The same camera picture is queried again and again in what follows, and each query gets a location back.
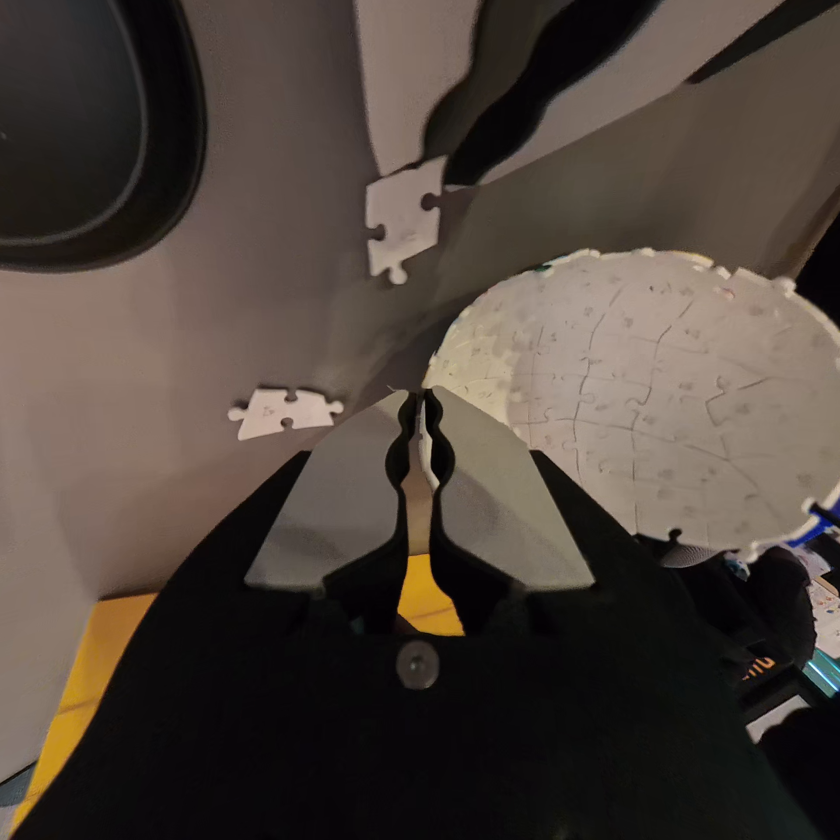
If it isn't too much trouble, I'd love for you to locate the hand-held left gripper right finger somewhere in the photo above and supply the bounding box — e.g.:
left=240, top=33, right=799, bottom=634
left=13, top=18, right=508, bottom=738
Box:
left=424, top=388, right=598, bottom=635

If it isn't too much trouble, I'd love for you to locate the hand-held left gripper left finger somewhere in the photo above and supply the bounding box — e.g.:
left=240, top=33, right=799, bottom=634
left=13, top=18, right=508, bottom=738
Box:
left=243, top=390, right=423, bottom=635

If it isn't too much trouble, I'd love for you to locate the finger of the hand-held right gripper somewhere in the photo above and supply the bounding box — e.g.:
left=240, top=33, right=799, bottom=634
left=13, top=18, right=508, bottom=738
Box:
left=445, top=0, right=790, bottom=187
left=354, top=0, right=573, bottom=178

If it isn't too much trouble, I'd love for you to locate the white puzzle piece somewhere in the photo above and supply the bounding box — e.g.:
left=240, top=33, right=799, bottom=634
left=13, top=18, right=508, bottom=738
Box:
left=365, top=156, right=446, bottom=286
left=227, top=387, right=345, bottom=442

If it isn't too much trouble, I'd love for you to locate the half-built puzzle ball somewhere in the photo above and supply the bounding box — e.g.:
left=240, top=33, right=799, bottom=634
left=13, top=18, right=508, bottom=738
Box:
left=420, top=246, right=840, bottom=564

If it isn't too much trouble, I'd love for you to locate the black bag with orange label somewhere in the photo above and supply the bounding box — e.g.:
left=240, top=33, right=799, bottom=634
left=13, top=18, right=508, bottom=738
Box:
left=633, top=528, right=840, bottom=762

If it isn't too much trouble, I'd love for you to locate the black round stand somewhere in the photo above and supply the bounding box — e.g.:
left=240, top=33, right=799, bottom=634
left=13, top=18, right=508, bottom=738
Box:
left=0, top=0, right=209, bottom=273

